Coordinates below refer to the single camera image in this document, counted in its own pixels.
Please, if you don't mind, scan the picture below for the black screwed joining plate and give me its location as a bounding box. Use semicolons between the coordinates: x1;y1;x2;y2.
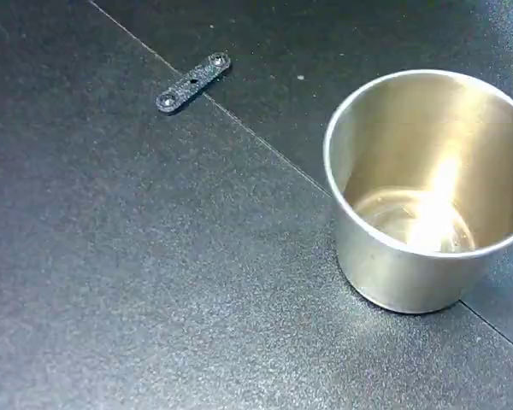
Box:
155;50;232;115

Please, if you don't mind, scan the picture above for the stainless steel cup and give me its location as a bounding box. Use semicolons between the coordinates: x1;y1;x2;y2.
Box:
323;69;513;315

